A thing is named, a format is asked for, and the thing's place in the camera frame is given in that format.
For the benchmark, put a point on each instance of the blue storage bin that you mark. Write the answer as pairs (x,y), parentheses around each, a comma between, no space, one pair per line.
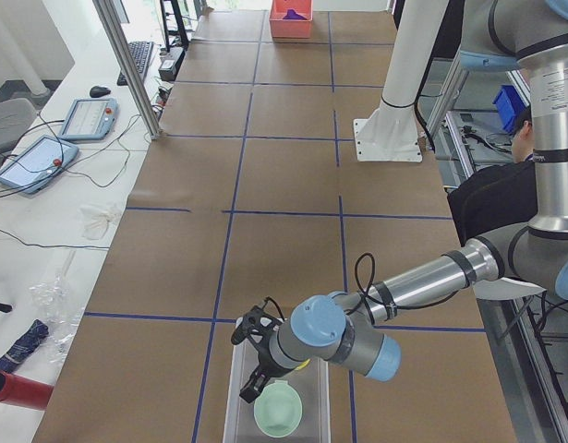
(509,105)

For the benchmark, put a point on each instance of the blue teach pendant far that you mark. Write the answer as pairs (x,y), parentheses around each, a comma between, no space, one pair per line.
(89,119)

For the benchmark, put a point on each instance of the pink plastic bin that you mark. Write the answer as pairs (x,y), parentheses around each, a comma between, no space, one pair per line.
(291,29)

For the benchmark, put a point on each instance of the blue teach pendant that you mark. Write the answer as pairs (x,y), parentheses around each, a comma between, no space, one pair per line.
(89,119)
(36,166)

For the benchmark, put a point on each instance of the black electronics box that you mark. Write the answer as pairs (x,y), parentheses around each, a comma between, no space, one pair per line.
(171,63)

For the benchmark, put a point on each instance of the clear crumpled plastic wrap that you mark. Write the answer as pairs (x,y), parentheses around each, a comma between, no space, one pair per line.
(60,312)

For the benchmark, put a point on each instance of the red cylinder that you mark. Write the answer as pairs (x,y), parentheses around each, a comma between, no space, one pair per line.
(23,392)

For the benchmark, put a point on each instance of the white crumpled cloth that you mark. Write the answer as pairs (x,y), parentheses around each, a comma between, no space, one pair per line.
(97,219)

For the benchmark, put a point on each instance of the translucent plastic storage box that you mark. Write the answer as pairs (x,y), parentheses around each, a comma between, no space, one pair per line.
(310,382)

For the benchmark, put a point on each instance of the mint green bowl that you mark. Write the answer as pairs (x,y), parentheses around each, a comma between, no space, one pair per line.
(278,410)

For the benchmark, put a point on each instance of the blue teach pendant near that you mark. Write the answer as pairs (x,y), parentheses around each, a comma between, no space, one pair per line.
(36,166)

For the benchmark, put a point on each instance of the black keyboard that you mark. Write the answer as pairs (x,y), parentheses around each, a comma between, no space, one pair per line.
(141,53)

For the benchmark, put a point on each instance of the black computer mouse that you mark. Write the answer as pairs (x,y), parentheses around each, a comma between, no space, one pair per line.
(99,91)

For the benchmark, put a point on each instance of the purple microfiber cloth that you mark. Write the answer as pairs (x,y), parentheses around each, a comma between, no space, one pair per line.
(291,14)

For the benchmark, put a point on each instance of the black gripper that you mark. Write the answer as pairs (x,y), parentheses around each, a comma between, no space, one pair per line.
(263,363)

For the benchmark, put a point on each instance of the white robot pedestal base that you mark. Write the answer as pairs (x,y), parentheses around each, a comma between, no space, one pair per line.
(390,133)

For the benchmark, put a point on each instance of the aluminium frame post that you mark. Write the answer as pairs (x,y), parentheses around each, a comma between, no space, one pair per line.
(113,29)

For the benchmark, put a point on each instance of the dark blue folded umbrella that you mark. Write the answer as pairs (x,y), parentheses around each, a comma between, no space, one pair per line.
(24,347)

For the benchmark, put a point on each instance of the yellow plastic cup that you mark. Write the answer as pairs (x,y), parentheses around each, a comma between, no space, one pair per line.
(303,364)

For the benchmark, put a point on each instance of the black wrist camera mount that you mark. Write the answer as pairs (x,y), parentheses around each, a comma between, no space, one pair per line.
(257,326)

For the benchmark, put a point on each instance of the seated person in black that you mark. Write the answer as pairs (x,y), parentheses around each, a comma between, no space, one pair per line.
(499,195)

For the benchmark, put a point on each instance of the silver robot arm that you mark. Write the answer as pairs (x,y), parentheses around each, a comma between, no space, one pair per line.
(339,327)

